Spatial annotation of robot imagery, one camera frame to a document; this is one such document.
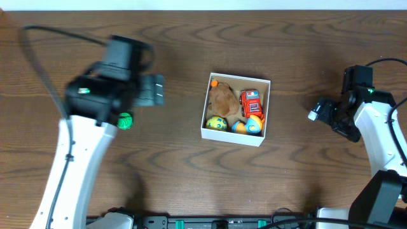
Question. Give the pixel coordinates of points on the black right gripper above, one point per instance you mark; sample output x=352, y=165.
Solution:
x=344, y=131

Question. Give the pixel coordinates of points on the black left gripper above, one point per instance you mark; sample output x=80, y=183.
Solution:
x=128, y=116

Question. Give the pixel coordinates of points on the green round toy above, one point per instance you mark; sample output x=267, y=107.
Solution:
x=125, y=121

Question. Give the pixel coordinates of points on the brown plush toy with carrot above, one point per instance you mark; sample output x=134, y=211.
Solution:
x=222, y=100

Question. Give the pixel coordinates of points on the yellow ball with blue letters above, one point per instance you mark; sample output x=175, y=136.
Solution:
x=216, y=123

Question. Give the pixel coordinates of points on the blue and yellow duck toy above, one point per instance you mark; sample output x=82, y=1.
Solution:
x=253, y=126

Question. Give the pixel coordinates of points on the red toy fire truck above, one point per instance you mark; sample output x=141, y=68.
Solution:
x=251, y=103

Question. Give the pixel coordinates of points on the white cardboard box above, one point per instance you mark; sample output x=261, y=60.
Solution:
x=237, y=84

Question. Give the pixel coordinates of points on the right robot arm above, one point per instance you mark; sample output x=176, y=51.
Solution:
x=365, y=113

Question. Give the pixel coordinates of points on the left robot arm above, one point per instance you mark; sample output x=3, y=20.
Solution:
x=96, y=104

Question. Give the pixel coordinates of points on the black rail with green clips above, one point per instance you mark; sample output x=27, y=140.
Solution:
x=165, y=221

